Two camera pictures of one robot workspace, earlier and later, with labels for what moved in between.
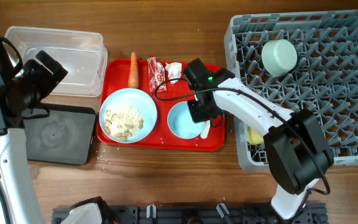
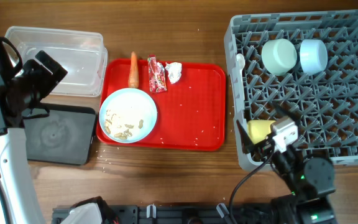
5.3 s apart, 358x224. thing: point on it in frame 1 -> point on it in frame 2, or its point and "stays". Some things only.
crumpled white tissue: x=174 y=70 stays
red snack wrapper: x=156 y=74 stays
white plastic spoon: x=206 y=130 -> x=240 y=61
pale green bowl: x=278 y=56 stays
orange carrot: x=133 y=76 stays
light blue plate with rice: x=128 y=116 stays
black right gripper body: x=200 y=112 -> x=263 y=148
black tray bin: x=66 y=136 stays
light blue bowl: x=181 y=122 -> x=313 y=56
